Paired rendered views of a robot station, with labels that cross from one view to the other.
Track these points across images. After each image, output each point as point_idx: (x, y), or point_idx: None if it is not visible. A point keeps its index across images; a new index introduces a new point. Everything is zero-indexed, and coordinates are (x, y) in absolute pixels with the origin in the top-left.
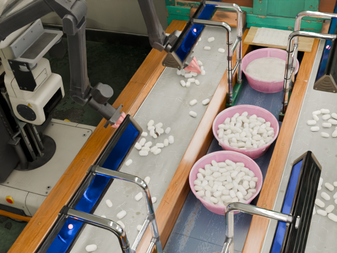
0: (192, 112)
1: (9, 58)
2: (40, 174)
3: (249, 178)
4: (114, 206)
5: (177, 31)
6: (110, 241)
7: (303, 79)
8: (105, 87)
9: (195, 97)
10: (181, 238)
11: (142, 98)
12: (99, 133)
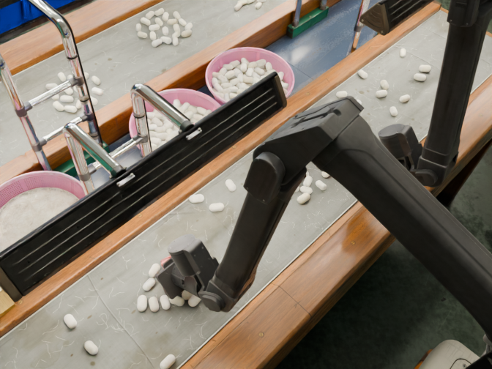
0: (231, 183)
1: None
2: None
3: (222, 75)
4: (386, 110)
5: (186, 247)
6: (397, 79)
7: (23, 159)
8: (392, 132)
9: (204, 222)
10: None
11: (297, 261)
12: None
